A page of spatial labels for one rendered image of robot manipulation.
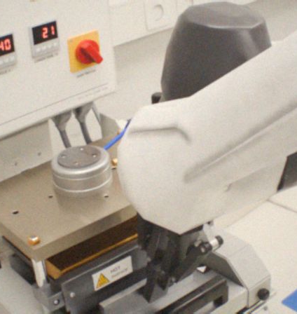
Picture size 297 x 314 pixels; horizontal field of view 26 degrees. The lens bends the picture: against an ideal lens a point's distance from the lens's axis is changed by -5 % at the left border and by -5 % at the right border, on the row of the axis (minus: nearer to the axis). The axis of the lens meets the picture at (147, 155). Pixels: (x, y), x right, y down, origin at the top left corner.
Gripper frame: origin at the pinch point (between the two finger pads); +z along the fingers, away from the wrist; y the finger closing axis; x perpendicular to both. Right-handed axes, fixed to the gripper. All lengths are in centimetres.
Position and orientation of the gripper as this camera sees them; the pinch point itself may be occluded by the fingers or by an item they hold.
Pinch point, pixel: (158, 280)
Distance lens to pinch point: 82.6
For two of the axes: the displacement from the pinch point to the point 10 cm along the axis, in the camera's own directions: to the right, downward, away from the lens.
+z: -1.4, 7.3, 6.6
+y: 6.3, 5.8, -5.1
